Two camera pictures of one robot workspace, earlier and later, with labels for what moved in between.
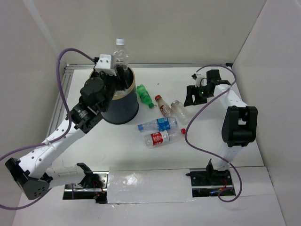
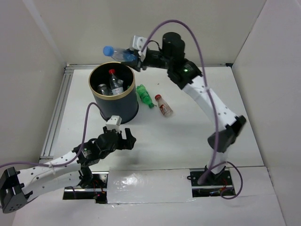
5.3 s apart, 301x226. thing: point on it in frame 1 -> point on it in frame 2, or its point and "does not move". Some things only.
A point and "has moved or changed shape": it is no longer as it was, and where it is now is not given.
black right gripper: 191,90 -> 133,65
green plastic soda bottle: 145,96 does not move
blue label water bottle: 160,124 -> 120,54
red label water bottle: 164,137 has moved or changed shape
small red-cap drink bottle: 163,107 does not move
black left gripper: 123,84 -> 128,143
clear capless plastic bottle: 180,112 has moved or changed shape
